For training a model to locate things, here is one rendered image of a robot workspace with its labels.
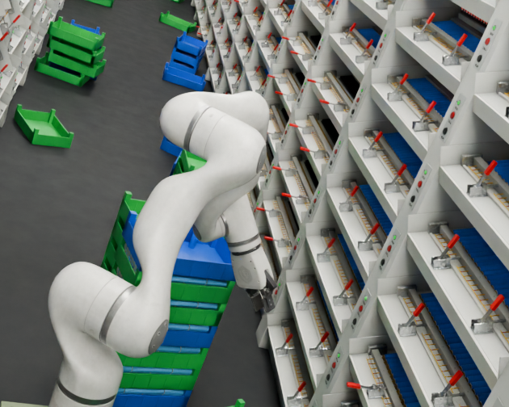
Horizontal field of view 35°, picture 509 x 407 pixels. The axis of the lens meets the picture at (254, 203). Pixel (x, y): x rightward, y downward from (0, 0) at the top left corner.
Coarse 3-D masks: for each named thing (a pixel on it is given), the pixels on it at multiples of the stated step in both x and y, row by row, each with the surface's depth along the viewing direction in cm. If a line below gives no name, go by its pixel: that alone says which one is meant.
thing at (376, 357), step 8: (376, 352) 216; (376, 360) 213; (376, 368) 213; (384, 368) 210; (384, 376) 207; (376, 384) 206; (384, 384) 206; (392, 384) 204; (392, 392) 201; (392, 400) 198
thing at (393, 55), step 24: (408, 0) 252; (432, 0) 253; (384, 48) 259; (360, 120) 267; (336, 144) 279; (336, 168) 273; (312, 216) 282; (288, 264) 293; (264, 312) 305; (288, 312) 296; (264, 336) 299
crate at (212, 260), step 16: (128, 224) 232; (128, 240) 230; (224, 240) 244; (192, 256) 238; (208, 256) 242; (224, 256) 242; (176, 272) 225; (192, 272) 227; (208, 272) 229; (224, 272) 231
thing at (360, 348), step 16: (384, 336) 218; (352, 352) 220; (368, 352) 218; (384, 352) 218; (352, 368) 217; (368, 368) 214; (368, 384) 208; (368, 400) 202; (384, 400) 202; (400, 400) 202
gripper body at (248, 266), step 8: (256, 248) 202; (232, 256) 206; (240, 256) 203; (248, 256) 201; (256, 256) 201; (264, 256) 202; (232, 264) 207; (240, 264) 204; (248, 264) 202; (256, 264) 201; (264, 264) 202; (240, 272) 205; (248, 272) 203; (256, 272) 201; (240, 280) 207; (248, 280) 204; (256, 280) 202; (264, 280) 202; (256, 288) 203
